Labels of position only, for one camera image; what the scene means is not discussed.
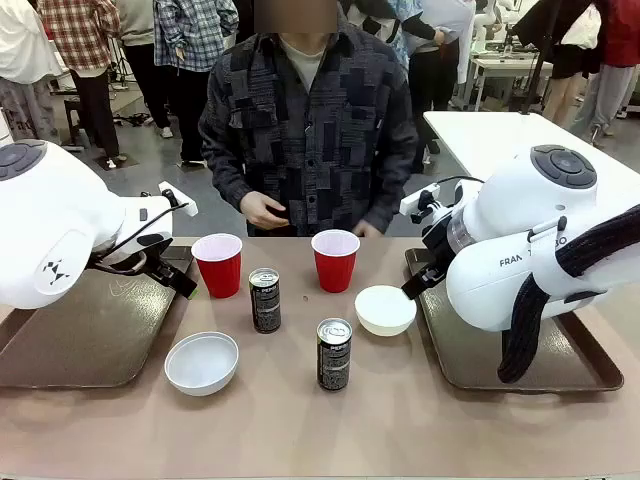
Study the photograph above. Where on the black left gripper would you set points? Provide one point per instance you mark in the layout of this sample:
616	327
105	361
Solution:
159	265

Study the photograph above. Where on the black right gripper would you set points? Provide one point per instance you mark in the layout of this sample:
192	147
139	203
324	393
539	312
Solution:
439	242

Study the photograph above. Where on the red plastic cup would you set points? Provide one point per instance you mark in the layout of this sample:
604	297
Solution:
335	267
218	272

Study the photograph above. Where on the white bowl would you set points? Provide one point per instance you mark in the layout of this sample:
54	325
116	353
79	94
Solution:
201	364
385	312

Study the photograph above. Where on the black Pepsi can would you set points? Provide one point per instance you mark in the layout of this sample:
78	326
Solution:
265	305
334	357

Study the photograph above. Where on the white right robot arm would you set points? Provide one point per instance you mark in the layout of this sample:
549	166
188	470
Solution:
510	225

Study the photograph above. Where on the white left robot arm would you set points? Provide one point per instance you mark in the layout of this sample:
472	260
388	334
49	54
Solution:
55	220

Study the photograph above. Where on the person's left forearm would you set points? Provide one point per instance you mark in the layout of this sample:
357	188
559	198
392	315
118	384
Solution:
395	195

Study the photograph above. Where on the person's right forearm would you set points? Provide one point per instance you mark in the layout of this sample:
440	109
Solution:
225	185

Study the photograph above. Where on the person's left hand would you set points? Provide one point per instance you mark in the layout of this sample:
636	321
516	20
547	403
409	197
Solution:
367	230

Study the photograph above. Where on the person's right hand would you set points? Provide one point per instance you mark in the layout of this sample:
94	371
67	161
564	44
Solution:
262	210

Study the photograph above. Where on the brown plastic tray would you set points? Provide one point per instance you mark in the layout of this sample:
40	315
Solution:
100	340
465	352

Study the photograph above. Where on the white folding table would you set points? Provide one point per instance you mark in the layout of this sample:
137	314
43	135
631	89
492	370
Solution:
505	135

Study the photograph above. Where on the person in patchwork shirt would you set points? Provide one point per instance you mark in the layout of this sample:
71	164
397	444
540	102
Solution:
310	125

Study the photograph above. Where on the black stool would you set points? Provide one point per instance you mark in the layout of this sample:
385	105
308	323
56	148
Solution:
75	112

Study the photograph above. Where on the black tripod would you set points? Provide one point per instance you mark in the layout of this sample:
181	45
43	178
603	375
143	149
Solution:
117	70

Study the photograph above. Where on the white background desk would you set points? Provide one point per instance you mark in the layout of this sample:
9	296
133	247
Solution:
505	67

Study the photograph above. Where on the bystander in grey top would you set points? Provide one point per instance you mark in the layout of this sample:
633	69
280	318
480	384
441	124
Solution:
142	55

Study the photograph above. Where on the black pole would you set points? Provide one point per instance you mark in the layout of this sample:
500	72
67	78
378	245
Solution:
535	75

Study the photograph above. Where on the bystander in blue plaid shirt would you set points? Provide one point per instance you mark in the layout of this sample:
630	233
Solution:
197	40

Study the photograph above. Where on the bystander in white shirt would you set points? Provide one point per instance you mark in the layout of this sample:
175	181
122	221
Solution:
457	35

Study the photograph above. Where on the bystander in red plaid shirt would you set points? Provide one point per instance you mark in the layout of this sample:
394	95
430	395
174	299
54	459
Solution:
82	45

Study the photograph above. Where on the bystander in black shorts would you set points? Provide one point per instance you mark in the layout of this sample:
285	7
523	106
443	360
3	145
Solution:
565	60

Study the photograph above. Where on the bystander in white jacket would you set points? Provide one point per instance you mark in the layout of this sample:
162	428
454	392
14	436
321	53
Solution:
25	50

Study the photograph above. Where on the bystander in red top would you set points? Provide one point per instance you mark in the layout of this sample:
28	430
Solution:
617	65

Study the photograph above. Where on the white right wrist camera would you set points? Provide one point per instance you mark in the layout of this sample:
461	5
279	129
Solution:
419	199

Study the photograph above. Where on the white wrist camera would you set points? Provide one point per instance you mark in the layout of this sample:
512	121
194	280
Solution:
419	199
178	199

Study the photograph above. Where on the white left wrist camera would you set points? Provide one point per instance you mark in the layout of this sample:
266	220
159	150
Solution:
178	199

